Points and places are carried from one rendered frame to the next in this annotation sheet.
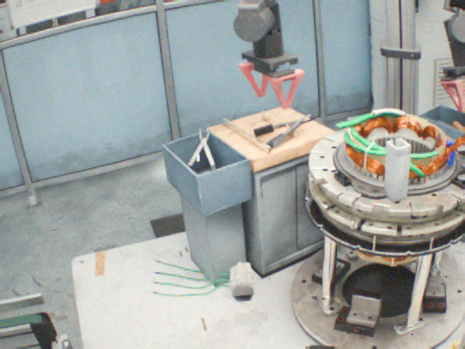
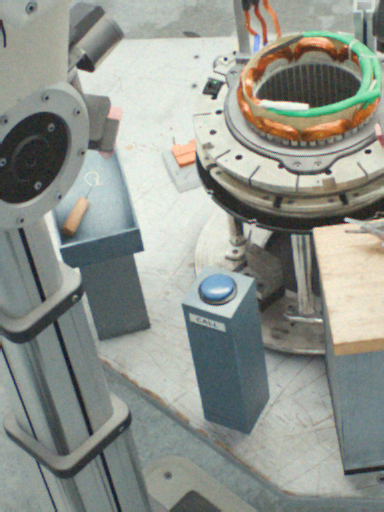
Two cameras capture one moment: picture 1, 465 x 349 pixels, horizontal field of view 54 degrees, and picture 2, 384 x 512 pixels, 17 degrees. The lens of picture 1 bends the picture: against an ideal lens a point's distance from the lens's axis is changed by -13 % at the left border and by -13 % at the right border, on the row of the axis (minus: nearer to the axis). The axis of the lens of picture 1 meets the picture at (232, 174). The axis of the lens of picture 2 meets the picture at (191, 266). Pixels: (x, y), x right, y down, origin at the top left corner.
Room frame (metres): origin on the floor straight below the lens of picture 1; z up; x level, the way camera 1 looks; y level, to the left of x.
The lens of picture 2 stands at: (1.96, 0.20, 2.23)
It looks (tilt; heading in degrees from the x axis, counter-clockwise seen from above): 47 degrees down; 210
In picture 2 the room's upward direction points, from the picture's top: 11 degrees counter-clockwise
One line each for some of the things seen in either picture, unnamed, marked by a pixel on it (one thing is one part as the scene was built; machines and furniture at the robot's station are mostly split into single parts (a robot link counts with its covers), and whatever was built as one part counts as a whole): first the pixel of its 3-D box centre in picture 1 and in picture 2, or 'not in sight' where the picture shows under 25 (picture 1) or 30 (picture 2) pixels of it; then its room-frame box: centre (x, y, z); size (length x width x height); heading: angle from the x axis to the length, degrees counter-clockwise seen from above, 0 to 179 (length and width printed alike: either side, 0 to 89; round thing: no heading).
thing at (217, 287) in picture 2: not in sight; (217, 286); (1.03, -0.31, 1.04); 0.04 x 0.04 x 0.01
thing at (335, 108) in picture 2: (368, 118); (323, 104); (0.79, -0.24, 1.15); 0.15 x 0.04 x 0.02; 108
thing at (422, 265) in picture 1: (419, 286); not in sight; (0.61, -0.31, 0.91); 0.02 x 0.02 x 0.21
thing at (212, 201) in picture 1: (211, 214); not in sight; (0.90, 0.05, 0.92); 0.17 x 0.11 x 0.28; 26
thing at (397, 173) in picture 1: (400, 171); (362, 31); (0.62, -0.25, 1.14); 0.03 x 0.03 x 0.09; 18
